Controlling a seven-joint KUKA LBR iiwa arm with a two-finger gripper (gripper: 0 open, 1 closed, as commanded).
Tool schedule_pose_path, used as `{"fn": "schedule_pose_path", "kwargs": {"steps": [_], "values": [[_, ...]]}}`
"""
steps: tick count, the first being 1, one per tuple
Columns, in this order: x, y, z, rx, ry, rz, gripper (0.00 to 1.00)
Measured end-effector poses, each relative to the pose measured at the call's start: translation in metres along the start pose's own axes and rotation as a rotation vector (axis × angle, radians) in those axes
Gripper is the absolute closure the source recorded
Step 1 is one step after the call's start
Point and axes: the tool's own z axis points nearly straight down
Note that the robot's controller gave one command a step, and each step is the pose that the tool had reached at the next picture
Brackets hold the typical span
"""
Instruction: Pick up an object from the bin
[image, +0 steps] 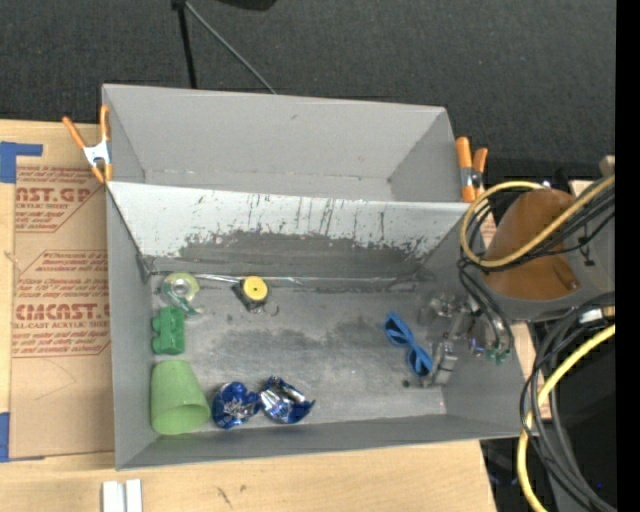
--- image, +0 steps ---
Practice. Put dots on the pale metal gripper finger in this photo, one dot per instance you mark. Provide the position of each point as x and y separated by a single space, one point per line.
444 306
443 362

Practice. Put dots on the blue sunglasses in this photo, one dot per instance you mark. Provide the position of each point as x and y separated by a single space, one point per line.
417 356

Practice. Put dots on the grey metal bin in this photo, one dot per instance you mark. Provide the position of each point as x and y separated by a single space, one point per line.
320 345

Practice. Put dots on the blue crumpled foil packet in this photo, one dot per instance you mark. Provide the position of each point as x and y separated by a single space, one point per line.
285 402
232 406

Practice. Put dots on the yellow and black round tool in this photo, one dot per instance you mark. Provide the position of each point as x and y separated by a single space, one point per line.
254 289

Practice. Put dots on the pale green plastic cup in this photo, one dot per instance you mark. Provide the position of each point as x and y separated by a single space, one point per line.
177 400

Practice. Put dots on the green toy block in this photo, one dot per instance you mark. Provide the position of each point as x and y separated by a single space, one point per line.
170 332

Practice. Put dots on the brown cardboard board red print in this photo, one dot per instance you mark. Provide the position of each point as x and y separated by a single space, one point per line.
60 380

